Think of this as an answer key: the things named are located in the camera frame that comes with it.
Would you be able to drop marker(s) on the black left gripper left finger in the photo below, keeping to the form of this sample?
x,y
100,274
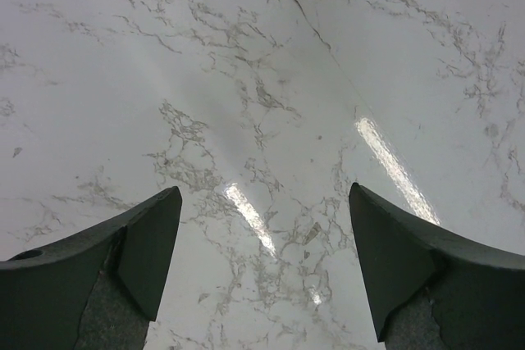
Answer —
x,y
97,289

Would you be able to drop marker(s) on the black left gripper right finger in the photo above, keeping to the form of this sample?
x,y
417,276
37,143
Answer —
x,y
429,288

